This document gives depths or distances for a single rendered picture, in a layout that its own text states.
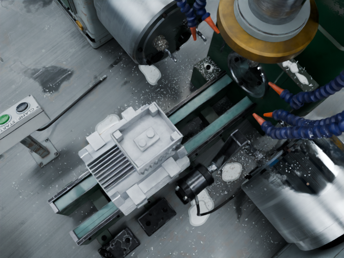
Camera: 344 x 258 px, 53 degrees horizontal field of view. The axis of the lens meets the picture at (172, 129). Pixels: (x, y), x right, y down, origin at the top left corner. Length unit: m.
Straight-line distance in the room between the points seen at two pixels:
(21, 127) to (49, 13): 0.57
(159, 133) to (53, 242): 0.49
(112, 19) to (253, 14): 0.42
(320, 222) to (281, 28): 0.40
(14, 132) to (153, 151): 0.33
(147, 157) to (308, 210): 0.35
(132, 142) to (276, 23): 0.38
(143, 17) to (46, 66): 0.48
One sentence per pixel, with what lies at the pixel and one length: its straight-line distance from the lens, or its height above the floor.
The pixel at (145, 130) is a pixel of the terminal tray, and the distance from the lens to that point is 0.76.
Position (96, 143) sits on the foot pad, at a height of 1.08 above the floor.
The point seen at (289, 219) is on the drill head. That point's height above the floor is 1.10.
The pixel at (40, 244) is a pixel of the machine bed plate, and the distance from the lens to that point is 1.09.
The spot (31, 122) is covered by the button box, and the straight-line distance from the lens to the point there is 0.87.
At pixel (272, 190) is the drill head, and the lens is 0.77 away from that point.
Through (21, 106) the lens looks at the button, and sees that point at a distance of 0.88.
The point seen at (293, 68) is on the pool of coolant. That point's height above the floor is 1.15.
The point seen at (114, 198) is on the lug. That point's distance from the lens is 0.76.
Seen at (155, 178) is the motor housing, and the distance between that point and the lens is 0.79.
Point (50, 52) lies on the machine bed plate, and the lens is 1.25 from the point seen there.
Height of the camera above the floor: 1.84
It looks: 73 degrees down
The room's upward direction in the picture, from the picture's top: 8 degrees clockwise
